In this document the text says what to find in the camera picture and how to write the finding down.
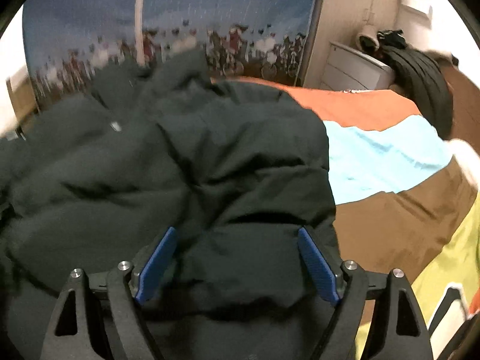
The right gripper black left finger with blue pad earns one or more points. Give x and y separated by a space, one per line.
76 330

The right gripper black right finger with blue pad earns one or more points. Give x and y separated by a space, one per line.
397 329

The large black padded jacket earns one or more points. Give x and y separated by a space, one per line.
236 168

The colourful striped bed blanket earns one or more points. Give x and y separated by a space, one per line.
392 194

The wooden bed headboard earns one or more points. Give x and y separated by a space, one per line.
466 105

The wooden side table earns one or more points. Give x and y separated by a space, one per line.
22 99

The black quilted jacket on headboard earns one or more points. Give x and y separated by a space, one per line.
420 78

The white drawer cabinet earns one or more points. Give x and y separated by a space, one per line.
349 69

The beige and black plush item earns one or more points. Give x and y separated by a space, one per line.
366 40

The blue fabric wardrobe with bicycles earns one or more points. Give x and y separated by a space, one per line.
68 42

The white wall air conditioner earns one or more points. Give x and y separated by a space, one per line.
421 14

